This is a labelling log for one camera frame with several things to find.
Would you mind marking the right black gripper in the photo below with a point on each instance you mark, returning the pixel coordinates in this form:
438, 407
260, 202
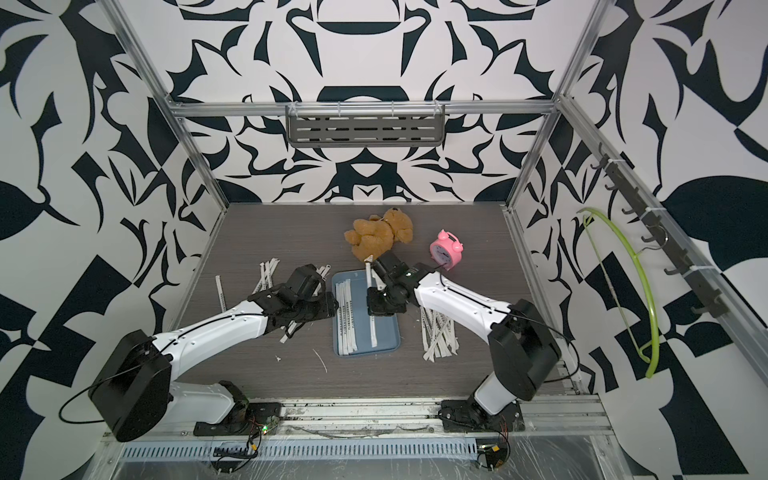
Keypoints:
374, 306

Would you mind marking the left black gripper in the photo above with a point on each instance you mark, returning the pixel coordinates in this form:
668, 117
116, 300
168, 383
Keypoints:
330, 306

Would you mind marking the pile straw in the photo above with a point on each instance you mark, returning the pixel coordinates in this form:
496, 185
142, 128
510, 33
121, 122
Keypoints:
370, 285
266, 270

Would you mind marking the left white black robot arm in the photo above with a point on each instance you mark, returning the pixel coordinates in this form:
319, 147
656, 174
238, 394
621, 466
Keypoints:
139, 388

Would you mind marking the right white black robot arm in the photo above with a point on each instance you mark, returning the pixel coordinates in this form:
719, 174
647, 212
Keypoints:
522, 347

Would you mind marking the blue plastic storage tray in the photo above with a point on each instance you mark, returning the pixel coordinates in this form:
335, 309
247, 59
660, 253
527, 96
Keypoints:
387, 328

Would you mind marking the brown teddy bear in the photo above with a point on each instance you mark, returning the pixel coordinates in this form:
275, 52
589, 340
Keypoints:
370, 238

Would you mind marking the pink alarm clock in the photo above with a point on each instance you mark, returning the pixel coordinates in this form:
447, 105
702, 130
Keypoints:
446, 250

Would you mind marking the lone wrapped straw far left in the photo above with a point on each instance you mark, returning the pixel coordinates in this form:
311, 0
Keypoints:
220, 293

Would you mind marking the green plastic clothes hanger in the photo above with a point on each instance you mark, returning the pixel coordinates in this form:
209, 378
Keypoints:
649, 350

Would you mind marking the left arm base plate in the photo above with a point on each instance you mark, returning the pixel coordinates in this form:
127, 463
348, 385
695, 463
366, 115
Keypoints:
243, 420

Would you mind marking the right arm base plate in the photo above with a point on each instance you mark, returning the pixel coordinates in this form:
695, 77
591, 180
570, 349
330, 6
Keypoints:
467, 416

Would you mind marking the grey metal wall shelf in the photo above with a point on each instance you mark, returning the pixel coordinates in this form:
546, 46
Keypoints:
365, 125

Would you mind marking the white slotted cable duct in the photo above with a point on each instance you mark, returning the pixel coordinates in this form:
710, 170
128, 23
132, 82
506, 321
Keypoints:
306, 450

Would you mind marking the grey wall hook rail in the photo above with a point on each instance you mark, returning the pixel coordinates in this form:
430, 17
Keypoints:
661, 234

